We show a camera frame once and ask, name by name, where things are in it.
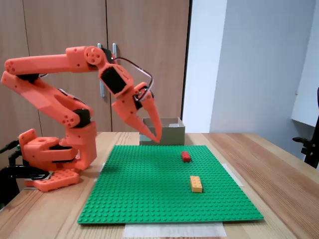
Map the yellow lego block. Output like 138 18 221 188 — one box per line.
190 175 203 193

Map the open cardboard box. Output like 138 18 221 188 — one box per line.
139 117 186 146

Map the green lego baseplate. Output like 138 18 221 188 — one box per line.
77 145 264 225

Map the short translucent tape strip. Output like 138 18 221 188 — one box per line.
93 163 107 182
225 163 244 188

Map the wooden cabinet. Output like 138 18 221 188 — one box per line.
0 0 193 134

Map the long translucent tape strip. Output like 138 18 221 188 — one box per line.
124 222 227 238

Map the black table clamp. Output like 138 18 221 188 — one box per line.
0 140 54 210

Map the white board panel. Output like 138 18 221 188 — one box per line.
291 0 319 128

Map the black chair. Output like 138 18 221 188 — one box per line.
293 86 319 170

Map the thin servo cable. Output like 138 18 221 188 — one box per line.
111 57 154 102

